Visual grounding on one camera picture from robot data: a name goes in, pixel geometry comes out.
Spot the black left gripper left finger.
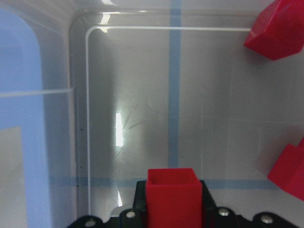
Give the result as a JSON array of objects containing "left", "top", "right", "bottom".
[{"left": 69, "top": 180, "right": 147, "bottom": 228}]

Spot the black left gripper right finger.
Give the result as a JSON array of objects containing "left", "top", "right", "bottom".
[{"left": 200, "top": 180, "right": 297, "bottom": 228}]

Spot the red block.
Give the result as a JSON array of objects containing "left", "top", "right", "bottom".
[
  {"left": 145, "top": 168, "right": 202, "bottom": 228},
  {"left": 267, "top": 140, "right": 304, "bottom": 200},
  {"left": 244, "top": 0, "right": 304, "bottom": 60}
]

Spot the clear plastic storage box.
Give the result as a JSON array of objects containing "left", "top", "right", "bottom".
[{"left": 0, "top": 0, "right": 304, "bottom": 228}]

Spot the blue plastic tray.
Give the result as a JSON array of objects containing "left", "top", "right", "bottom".
[{"left": 0, "top": 9, "right": 52, "bottom": 228}]

